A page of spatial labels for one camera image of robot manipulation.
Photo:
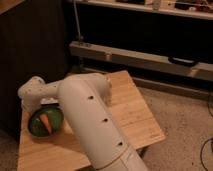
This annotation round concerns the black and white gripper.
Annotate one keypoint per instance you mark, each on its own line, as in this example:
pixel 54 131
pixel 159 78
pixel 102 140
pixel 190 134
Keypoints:
pixel 49 102

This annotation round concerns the green ceramic bowl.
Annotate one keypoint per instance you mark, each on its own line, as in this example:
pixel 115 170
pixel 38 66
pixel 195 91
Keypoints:
pixel 55 117

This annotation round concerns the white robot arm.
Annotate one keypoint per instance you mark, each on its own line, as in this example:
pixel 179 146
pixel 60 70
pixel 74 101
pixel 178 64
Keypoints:
pixel 82 99

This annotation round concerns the orange carrot in bowl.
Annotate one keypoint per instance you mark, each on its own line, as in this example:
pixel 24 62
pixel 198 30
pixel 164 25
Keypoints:
pixel 45 121

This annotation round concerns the metal vertical pole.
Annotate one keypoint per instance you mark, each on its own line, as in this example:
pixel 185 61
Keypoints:
pixel 79 35

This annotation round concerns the long grey case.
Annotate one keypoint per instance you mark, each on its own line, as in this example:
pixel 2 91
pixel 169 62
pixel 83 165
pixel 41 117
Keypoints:
pixel 140 60

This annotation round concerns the wooden shelf with clutter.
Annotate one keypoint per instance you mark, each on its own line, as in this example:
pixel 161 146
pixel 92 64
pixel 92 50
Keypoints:
pixel 152 8

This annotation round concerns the black case handle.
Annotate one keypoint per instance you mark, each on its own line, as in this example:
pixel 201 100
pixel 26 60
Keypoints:
pixel 183 63

